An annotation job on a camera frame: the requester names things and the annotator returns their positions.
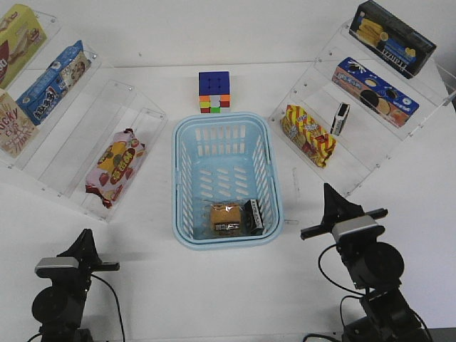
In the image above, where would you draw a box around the small black white tissue pack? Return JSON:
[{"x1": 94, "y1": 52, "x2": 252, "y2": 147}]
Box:
[{"x1": 331, "y1": 103, "x2": 351, "y2": 136}]

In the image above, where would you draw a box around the yellow red striped snack bag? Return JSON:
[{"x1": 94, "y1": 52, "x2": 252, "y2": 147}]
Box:
[{"x1": 281, "y1": 105, "x2": 337, "y2": 168}]

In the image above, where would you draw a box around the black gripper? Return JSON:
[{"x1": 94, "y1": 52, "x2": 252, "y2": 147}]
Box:
[
  {"x1": 31, "y1": 229, "x2": 120, "y2": 330},
  {"x1": 301, "y1": 182, "x2": 405, "y2": 289}
]

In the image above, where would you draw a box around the black blue cracker box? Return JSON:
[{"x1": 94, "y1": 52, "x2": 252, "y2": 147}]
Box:
[{"x1": 349, "y1": 1, "x2": 437, "y2": 79}]

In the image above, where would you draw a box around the clear acrylic left display shelf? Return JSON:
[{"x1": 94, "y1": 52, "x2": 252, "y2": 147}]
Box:
[{"x1": 0, "y1": 9, "x2": 169, "y2": 224}]

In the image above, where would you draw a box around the clear acrylic right display shelf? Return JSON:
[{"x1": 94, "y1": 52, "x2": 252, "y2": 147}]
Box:
[{"x1": 269, "y1": 21, "x2": 455, "y2": 196}]

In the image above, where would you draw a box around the clear acrylic display shelf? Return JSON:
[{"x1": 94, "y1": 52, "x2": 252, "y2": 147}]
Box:
[
  {"x1": 269, "y1": 21, "x2": 455, "y2": 196},
  {"x1": 0, "y1": 9, "x2": 169, "y2": 224}
]

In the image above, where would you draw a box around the blue Oreo cookie box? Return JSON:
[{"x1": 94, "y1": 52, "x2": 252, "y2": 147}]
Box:
[{"x1": 332, "y1": 57, "x2": 420, "y2": 128}]

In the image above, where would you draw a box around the light blue plastic basket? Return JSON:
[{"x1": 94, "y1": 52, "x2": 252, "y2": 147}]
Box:
[{"x1": 172, "y1": 112, "x2": 284, "y2": 250}]

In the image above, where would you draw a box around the beige Pocky box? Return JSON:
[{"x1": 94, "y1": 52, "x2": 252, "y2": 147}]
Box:
[{"x1": 1, "y1": 89, "x2": 39, "y2": 157}]

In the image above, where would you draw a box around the yellow green snack box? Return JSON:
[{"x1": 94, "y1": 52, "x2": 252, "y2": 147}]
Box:
[{"x1": 1, "y1": 4, "x2": 47, "y2": 89}]

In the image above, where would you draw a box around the colourful Rubik's cube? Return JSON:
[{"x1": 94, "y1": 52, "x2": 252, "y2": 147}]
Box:
[{"x1": 198, "y1": 71, "x2": 231, "y2": 113}]

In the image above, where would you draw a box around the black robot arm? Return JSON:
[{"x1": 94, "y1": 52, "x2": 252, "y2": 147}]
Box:
[
  {"x1": 301, "y1": 183, "x2": 432, "y2": 341},
  {"x1": 31, "y1": 229, "x2": 120, "y2": 341}
]

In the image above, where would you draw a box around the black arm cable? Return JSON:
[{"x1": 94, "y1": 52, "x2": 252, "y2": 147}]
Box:
[
  {"x1": 302, "y1": 245, "x2": 364, "y2": 342},
  {"x1": 88, "y1": 274, "x2": 126, "y2": 342}
]

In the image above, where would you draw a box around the bread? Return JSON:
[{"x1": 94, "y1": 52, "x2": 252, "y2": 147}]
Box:
[{"x1": 209, "y1": 202, "x2": 243, "y2": 237}]

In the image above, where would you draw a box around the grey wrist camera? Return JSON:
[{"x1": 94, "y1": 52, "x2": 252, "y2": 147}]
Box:
[
  {"x1": 331, "y1": 216, "x2": 385, "y2": 244},
  {"x1": 35, "y1": 256, "x2": 79, "y2": 279}
]

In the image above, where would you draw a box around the blue cookie bag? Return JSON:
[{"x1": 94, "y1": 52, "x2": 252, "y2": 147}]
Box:
[{"x1": 16, "y1": 40, "x2": 91, "y2": 126}]

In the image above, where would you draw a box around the pink strawberry cake snack bag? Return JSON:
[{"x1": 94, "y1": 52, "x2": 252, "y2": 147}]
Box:
[{"x1": 85, "y1": 128, "x2": 146, "y2": 209}]

